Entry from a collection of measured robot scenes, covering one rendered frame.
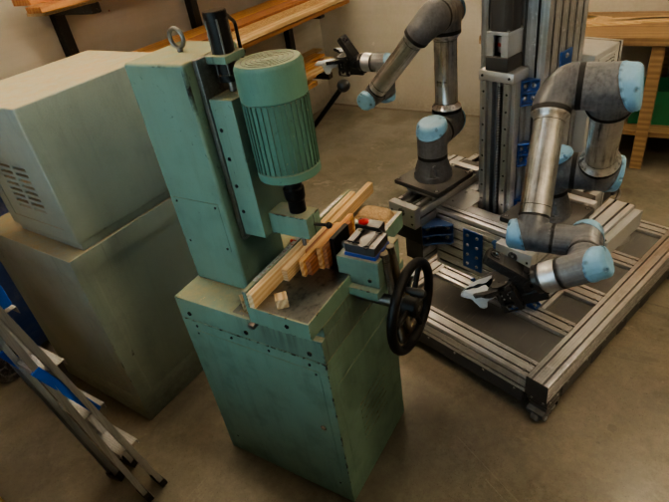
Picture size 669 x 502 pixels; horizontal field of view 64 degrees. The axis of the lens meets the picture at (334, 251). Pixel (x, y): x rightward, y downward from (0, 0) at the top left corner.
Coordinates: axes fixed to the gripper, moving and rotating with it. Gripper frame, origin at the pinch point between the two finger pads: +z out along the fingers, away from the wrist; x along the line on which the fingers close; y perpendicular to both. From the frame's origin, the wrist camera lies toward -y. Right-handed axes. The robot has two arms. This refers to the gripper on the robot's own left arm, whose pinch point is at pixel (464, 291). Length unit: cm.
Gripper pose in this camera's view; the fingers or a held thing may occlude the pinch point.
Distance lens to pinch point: 142.9
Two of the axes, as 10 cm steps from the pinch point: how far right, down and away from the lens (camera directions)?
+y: 5.8, 7.6, 3.1
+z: -7.1, 2.8, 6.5
